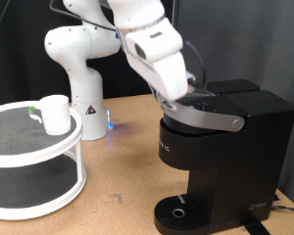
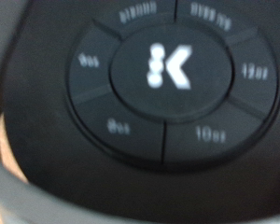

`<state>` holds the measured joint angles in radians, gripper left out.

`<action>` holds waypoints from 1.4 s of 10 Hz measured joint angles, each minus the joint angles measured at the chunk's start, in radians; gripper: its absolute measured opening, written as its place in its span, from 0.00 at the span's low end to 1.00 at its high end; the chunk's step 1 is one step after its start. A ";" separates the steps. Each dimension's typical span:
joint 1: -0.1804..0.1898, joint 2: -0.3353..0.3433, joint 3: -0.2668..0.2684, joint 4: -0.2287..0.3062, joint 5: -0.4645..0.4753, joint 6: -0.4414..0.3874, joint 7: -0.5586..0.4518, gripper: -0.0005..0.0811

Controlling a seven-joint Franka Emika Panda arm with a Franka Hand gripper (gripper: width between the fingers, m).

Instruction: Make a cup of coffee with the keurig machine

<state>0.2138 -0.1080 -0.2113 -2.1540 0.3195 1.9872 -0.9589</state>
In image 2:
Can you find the black Keurig coffee machine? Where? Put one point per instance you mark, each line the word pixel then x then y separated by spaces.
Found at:
pixel 171 68

